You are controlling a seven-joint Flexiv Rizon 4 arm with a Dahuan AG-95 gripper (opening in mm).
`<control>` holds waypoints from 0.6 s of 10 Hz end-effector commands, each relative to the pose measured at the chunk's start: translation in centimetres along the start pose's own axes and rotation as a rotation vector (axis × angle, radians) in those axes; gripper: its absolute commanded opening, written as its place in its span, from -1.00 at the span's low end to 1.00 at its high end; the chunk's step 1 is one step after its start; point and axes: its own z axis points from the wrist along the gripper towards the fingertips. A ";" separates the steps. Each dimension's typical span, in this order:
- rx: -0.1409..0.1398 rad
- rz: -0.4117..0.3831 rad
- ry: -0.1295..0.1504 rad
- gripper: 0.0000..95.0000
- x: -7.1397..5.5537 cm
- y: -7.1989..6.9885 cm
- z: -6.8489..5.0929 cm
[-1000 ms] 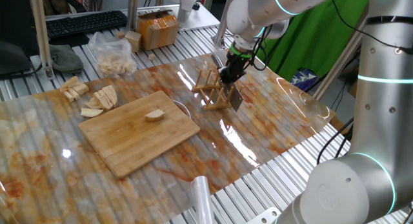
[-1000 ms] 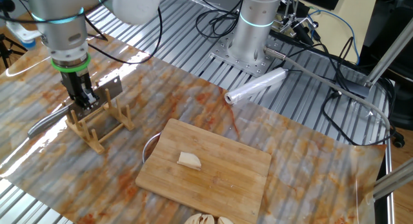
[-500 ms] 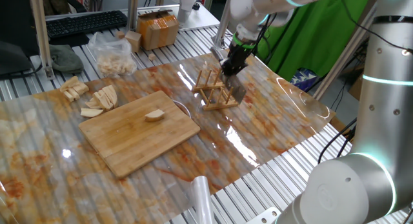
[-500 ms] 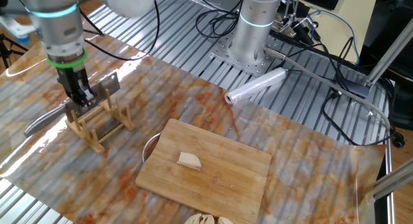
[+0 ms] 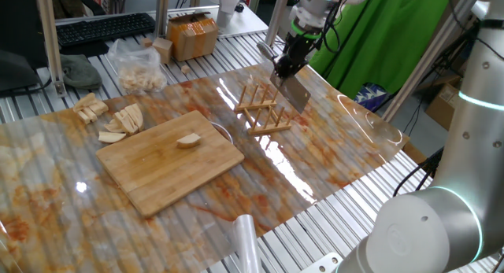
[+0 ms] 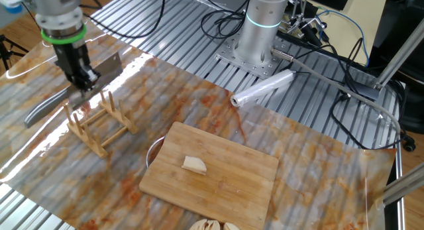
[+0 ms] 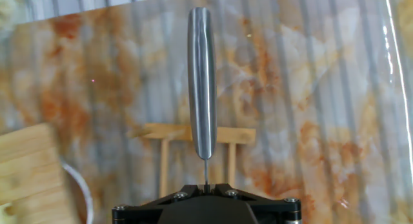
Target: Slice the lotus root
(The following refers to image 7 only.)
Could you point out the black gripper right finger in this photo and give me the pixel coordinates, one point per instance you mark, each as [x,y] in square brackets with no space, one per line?
[277,212]

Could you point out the steel cleaver knife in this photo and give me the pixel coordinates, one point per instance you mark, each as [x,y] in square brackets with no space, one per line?
[201,88]

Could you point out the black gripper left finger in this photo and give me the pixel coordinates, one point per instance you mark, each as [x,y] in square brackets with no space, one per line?
[135,214]

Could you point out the marble pattern plastic sheet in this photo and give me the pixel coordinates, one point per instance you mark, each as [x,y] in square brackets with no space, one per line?
[322,88]

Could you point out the wooden peg rack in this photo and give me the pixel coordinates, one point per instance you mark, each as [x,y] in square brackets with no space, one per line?
[235,135]

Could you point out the metal bowl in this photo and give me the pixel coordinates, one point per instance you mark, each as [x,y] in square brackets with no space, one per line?
[80,204]

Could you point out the bamboo cutting board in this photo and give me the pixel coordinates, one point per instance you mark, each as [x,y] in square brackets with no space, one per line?
[26,166]

